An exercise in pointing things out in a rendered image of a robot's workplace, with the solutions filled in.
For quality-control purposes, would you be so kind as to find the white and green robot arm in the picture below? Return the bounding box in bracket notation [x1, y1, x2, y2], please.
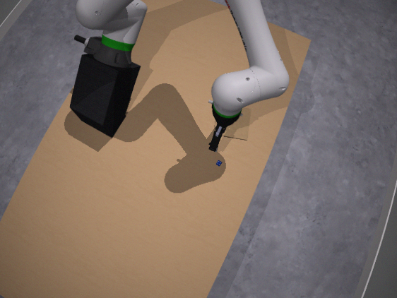
[74, 0, 289, 124]

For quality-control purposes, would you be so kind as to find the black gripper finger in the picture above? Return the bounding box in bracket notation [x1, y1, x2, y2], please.
[209, 123, 227, 152]

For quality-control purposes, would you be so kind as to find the tan square mat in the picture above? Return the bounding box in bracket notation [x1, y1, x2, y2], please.
[222, 107, 251, 140]

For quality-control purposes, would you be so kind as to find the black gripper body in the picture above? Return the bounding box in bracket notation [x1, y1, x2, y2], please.
[215, 119, 233, 130]

